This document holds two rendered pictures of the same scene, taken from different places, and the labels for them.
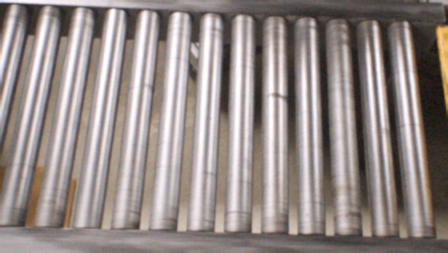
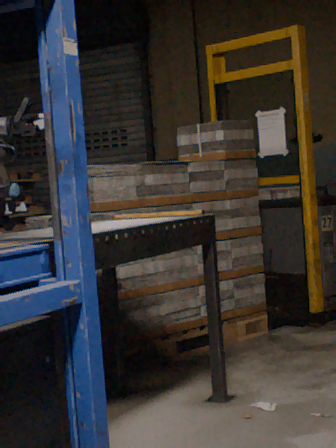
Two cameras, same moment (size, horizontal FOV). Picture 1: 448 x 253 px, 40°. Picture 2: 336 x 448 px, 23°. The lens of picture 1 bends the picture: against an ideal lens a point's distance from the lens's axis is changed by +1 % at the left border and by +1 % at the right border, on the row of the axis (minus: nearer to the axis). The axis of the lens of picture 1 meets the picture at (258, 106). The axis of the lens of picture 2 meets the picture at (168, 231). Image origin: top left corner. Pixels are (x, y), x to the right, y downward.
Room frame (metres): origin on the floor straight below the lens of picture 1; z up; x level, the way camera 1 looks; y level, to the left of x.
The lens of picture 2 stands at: (-1.42, 2.74, 0.93)
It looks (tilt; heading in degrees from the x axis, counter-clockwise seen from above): 3 degrees down; 301
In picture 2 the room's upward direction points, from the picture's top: 4 degrees counter-clockwise
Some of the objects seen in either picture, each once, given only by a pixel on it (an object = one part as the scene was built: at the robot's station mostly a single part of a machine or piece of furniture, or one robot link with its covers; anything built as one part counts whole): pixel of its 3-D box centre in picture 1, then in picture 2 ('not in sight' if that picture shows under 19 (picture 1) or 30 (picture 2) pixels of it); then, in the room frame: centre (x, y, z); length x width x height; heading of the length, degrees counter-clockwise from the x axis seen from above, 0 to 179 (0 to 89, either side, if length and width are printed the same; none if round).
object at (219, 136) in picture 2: not in sight; (222, 230); (0.92, -1.74, 0.65); 0.39 x 0.30 x 1.29; 166
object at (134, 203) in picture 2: not in sight; (108, 205); (1.05, -0.76, 0.86); 0.29 x 0.16 x 0.04; 76
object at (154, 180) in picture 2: not in sight; (147, 185); (1.06, -1.17, 0.95); 0.38 x 0.29 x 0.23; 166
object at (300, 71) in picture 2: not in sight; (305, 170); (0.49, -2.09, 0.97); 0.09 x 0.09 x 1.75; 76
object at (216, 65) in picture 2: not in sight; (224, 176); (1.13, -2.24, 0.97); 0.09 x 0.09 x 1.75; 76
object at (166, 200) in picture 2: not in sight; (149, 201); (1.06, -1.17, 0.86); 0.38 x 0.29 x 0.04; 166
